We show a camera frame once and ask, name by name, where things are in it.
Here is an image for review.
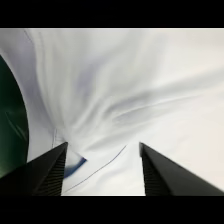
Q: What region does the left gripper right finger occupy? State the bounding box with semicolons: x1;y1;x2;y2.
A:
138;141;224;197

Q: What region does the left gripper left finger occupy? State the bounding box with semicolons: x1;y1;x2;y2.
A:
0;141;69;197

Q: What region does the white T-shirt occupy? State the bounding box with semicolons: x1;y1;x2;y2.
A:
0;27;224;197

